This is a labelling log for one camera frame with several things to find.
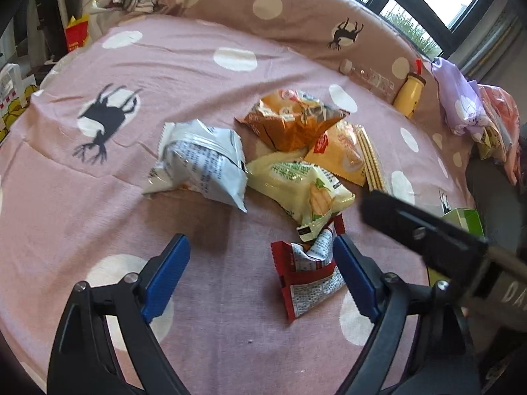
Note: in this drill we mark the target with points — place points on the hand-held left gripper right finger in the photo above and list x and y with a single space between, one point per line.
356 279

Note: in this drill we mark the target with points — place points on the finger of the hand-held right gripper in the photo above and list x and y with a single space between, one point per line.
411 226

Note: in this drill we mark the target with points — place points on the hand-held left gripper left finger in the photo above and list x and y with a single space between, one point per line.
164 279

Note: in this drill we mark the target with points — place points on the red snack packet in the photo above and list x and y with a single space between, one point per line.
306 284

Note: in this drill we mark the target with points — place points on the striped biscuit stick packet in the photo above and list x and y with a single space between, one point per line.
372 160

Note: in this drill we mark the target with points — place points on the orange-yellow packet with red label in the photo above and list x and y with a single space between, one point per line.
341 152

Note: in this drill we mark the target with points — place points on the orange chip bag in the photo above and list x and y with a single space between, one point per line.
288 123

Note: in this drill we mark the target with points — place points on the green box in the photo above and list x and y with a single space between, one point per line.
465 220

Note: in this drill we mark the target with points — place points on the dark grey cloth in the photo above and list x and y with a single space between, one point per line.
498 214

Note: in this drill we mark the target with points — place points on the pink polka dot bedsheet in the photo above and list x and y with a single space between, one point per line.
123 197

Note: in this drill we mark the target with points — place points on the pale yellow snack packet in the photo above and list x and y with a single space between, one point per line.
292 181

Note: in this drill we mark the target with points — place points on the white snack packet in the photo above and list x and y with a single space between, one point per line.
201 160

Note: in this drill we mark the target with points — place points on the yellow bottle with red cap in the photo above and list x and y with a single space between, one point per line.
408 92

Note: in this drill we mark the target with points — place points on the purple floral cloth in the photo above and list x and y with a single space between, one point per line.
461 98

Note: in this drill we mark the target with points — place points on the clear plastic bottle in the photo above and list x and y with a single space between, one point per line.
370 77

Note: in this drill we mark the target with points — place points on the white fried chicken paper bag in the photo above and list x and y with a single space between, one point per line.
12 103

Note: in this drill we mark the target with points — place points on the brown polka dot pillow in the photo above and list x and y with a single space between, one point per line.
296 16

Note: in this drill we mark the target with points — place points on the red paper bag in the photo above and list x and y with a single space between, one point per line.
76 35

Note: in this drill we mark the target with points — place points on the black tower appliance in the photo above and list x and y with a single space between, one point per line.
47 4

